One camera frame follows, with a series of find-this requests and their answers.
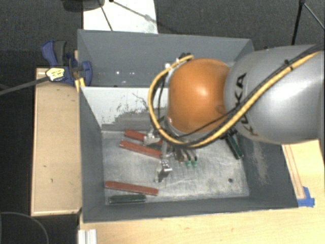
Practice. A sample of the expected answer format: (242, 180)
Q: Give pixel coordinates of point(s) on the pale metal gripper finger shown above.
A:
(150, 139)
(165, 167)

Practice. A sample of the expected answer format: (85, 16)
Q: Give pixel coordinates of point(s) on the red-brown flat block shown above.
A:
(130, 187)
(138, 148)
(134, 135)

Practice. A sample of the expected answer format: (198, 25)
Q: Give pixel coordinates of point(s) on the grey metal bin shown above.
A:
(122, 161)

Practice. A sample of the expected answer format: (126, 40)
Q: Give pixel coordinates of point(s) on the dark green flat block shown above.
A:
(236, 149)
(127, 199)

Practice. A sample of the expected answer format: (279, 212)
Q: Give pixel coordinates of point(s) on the pale wood board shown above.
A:
(57, 149)

